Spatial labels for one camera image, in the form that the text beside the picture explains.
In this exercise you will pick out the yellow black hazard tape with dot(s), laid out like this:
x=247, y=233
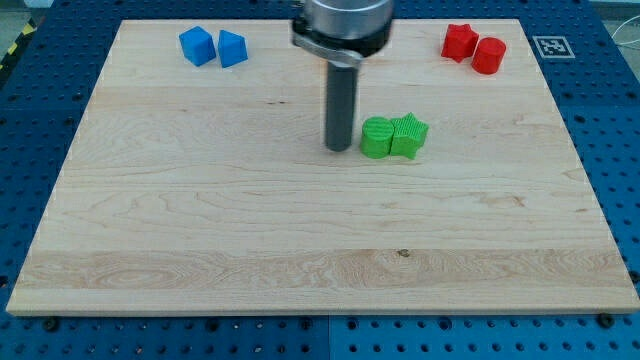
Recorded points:
x=18, y=46

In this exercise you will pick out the green cylinder block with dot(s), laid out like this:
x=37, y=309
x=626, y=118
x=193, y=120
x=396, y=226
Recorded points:
x=376, y=137

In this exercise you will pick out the red cylinder block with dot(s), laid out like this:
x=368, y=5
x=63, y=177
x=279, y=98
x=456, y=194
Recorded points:
x=488, y=56

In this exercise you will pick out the light wooden board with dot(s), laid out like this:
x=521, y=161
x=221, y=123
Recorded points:
x=201, y=191

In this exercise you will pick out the green star block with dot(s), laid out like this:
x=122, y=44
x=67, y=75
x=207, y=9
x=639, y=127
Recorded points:
x=409, y=136

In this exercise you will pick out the blue triangle block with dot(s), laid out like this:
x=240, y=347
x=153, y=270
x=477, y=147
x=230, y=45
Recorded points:
x=232, y=48

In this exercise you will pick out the blue cube block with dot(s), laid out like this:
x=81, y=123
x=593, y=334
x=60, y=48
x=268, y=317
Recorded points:
x=197, y=46

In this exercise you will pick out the white fiducial marker tag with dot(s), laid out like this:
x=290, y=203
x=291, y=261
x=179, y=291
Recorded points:
x=553, y=47

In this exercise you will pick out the red star block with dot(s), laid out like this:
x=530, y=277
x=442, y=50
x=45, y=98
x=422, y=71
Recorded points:
x=460, y=42

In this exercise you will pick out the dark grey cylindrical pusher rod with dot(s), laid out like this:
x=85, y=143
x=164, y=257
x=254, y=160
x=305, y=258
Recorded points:
x=340, y=104

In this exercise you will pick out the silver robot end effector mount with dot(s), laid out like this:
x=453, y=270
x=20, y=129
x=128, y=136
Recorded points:
x=343, y=31

